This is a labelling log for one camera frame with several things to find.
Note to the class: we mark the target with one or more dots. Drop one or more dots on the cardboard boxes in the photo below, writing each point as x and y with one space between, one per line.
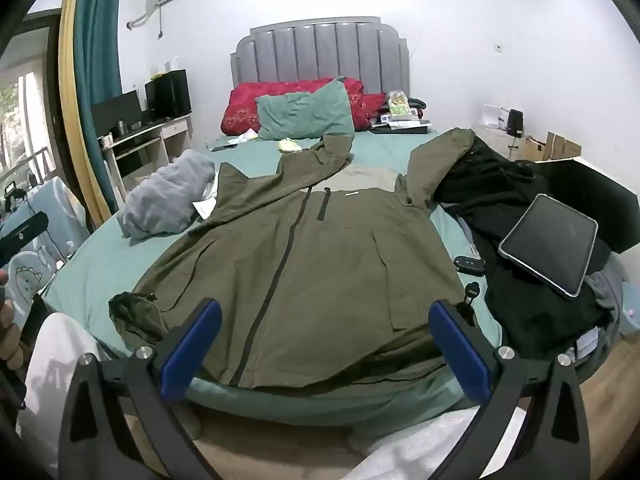
562 147

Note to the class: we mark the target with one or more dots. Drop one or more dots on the stack of books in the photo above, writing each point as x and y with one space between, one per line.
400 127

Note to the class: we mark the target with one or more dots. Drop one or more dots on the black speaker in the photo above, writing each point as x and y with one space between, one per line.
515 122

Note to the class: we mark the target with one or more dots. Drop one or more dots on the green snack packet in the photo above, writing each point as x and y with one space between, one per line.
398 102

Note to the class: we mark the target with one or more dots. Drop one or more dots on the black computer tower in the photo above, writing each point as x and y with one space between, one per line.
167 94

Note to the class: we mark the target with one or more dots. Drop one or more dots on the white box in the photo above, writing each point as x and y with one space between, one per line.
490 116

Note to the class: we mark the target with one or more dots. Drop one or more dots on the tablet with grey case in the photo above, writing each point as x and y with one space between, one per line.
550 245

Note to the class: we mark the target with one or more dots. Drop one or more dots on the grey garment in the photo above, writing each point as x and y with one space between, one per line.
605 285

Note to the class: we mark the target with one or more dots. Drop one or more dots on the window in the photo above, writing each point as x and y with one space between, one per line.
20 120

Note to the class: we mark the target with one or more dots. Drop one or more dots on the bed with green sheet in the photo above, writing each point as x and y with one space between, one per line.
130 255

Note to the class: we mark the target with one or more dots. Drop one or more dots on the black flat board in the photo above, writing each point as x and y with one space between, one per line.
585 185

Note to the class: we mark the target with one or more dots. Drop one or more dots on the light blue dinosaur print cloth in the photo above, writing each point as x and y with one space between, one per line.
30 280

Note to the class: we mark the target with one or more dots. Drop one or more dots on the white pants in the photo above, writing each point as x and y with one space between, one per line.
55 350

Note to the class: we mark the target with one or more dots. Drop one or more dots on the yellow white small cloth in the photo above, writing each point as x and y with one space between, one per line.
290 146

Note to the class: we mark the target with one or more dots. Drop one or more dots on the white desk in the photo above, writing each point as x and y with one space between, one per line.
150 132

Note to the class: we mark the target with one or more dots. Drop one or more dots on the person's left hand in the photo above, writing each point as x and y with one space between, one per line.
9 320

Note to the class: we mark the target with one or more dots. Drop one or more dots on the green pillow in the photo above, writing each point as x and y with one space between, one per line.
305 115

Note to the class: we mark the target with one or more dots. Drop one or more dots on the black remote control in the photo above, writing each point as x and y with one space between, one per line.
224 147

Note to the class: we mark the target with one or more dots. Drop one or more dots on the red embroidered pillow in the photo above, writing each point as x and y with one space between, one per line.
245 105

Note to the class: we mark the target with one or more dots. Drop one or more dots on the grey blanket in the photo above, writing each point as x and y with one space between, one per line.
160 195

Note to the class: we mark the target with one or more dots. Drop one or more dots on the black key fob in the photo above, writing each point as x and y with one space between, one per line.
472 292

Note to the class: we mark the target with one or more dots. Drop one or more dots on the black clothes pile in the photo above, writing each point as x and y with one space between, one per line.
525 320

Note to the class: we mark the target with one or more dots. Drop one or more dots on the black car key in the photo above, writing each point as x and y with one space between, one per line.
469 265

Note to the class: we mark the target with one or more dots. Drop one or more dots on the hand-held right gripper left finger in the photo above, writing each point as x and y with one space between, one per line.
192 347

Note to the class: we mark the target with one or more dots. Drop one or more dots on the yellow curtain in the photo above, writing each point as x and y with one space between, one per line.
67 85

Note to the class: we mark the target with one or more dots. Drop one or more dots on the olive green jacket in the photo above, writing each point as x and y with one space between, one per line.
310 270

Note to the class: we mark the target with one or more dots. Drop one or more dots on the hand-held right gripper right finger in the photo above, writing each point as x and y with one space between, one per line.
460 352

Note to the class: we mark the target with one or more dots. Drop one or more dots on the black monitor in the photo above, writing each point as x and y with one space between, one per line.
116 112

